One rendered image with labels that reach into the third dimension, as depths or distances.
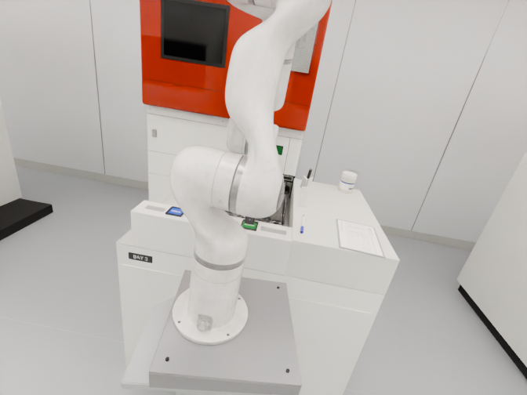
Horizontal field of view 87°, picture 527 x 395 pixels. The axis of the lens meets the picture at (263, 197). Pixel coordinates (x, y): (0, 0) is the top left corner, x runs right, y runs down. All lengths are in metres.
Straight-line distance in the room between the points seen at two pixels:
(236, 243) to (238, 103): 0.28
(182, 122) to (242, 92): 1.02
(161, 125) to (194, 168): 1.06
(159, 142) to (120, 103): 1.87
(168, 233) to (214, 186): 0.51
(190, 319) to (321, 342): 0.62
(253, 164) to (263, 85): 0.14
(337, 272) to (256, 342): 0.39
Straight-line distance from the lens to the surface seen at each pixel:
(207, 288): 0.65
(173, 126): 1.56
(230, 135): 0.86
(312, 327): 1.16
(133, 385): 0.75
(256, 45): 0.55
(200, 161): 0.54
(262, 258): 0.97
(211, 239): 0.58
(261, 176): 0.50
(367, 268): 1.00
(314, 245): 0.93
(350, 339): 1.21
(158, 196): 1.72
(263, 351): 0.73
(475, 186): 3.59
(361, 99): 2.96
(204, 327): 0.71
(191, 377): 0.69
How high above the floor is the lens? 1.44
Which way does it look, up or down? 24 degrees down
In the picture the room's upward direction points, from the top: 9 degrees clockwise
